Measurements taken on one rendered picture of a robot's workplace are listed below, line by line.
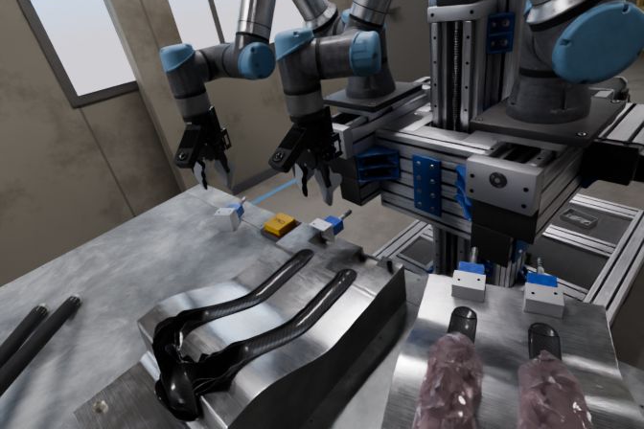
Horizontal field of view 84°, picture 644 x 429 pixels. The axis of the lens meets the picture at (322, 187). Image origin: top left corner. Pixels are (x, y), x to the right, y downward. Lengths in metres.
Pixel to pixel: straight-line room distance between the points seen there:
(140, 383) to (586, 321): 0.68
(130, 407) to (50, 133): 2.04
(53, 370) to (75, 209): 1.83
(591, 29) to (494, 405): 0.51
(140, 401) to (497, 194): 0.71
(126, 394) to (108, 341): 0.22
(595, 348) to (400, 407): 0.29
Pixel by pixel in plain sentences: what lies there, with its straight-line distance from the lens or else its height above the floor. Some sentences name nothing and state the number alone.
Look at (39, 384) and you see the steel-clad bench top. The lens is 0.91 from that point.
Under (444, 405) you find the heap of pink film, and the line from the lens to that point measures 0.49.
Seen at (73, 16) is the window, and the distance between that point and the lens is 2.51.
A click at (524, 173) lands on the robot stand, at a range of 0.75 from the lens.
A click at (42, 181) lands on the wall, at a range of 2.60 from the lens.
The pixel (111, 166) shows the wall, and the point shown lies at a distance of 2.63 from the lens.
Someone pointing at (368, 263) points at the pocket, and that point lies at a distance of 0.72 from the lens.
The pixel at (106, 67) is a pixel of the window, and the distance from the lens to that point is 2.53.
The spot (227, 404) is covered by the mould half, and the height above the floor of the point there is 0.93.
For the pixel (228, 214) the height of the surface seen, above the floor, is 0.85.
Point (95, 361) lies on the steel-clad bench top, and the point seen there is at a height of 0.80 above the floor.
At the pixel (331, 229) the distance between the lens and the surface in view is 0.86.
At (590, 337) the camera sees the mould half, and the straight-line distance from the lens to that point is 0.67.
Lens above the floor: 1.34
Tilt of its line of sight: 29 degrees down
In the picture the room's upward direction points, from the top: 11 degrees counter-clockwise
